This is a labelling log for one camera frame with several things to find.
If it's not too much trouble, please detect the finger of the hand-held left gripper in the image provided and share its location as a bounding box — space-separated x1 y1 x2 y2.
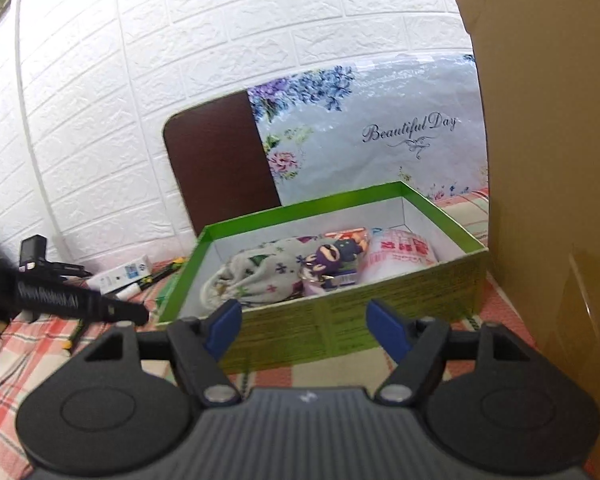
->
99 296 150 326

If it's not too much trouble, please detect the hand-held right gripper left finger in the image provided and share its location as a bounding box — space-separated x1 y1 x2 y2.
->
82 299 243 407

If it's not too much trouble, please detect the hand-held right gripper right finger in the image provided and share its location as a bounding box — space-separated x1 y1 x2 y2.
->
367 299 532 407

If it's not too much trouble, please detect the green box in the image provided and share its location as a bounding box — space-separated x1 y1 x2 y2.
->
157 181 490 375

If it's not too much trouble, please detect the floral cloth pouch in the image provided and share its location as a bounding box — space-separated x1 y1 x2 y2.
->
198 237 326 309

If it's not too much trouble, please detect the white and pink packet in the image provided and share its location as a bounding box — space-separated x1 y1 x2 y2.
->
362 227 439 284

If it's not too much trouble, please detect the purple figure keychain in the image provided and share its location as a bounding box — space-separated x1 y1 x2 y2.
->
300 237 374 297

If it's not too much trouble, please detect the red snack carton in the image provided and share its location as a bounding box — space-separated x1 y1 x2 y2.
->
322 227 371 244

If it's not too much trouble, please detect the white and blue box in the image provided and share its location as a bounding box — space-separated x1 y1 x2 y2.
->
86 255 154 295

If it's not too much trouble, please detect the black yellow pen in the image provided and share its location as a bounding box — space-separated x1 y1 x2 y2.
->
147 256 187 284
65 322 89 352

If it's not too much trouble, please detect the plaid tablecloth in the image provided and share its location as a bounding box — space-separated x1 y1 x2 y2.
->
0 185 547 480

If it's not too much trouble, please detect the floral plastic bag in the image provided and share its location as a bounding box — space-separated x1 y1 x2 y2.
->
247 54 489 209

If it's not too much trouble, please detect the brown board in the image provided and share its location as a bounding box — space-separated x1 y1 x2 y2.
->
162 87 284 237

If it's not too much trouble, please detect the brown cardboard box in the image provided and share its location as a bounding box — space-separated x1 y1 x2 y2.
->
454 0 600 414

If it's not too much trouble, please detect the black screen device with handle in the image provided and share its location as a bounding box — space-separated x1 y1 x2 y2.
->
19 234 94 282

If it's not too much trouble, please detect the white wall cable duct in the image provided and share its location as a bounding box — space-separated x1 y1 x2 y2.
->
9 0 67 263

